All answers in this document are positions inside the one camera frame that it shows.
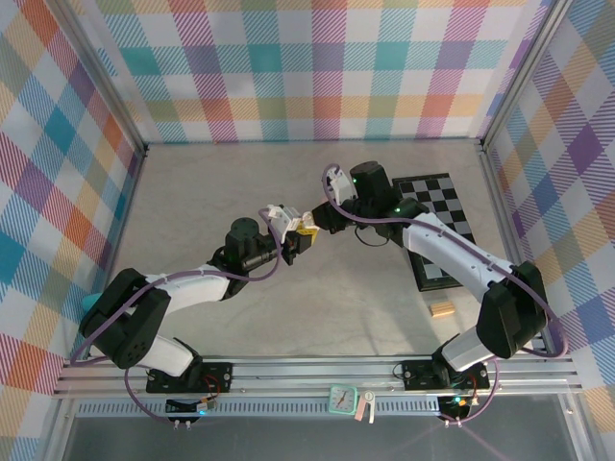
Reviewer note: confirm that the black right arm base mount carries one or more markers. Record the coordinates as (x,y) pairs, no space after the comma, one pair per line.
(418,372)

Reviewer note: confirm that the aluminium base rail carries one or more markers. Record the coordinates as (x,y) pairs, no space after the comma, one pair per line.
(312,370)

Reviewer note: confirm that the small controller board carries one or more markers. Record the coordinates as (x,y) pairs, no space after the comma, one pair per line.
(202,407)
(456,403)

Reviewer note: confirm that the black framed chessboard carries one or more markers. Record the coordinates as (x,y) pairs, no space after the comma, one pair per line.
(442,197)

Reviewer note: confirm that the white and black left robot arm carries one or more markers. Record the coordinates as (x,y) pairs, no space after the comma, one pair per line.
(192,288)

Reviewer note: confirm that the aluminium frame side rail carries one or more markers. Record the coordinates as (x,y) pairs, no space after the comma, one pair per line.
(504,216)
(124,216)

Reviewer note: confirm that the teal square clock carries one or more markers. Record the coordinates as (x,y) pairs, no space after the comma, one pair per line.
(342,399)

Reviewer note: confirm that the small pink tag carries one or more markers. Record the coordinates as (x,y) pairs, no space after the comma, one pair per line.
(358,414)

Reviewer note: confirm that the aluminium frame post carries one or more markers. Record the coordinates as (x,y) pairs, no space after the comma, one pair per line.
(117,91)
(521,72)

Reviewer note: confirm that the white round plate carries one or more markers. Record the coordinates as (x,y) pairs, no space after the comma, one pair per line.
(307,222)

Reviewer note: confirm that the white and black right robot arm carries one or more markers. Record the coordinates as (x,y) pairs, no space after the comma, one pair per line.
(456,259)

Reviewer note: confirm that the white round tag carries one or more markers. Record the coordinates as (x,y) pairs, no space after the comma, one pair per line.
(369,396)

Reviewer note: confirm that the small wooden block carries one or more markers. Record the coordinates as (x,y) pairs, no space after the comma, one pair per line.
(442,309)

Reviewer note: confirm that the small right controller board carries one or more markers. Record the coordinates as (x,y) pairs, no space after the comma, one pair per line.
(456,403)

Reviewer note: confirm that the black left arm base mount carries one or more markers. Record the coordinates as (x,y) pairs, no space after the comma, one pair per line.
(216,374)

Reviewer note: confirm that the small left controller board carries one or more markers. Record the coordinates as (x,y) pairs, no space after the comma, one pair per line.
(202,407)

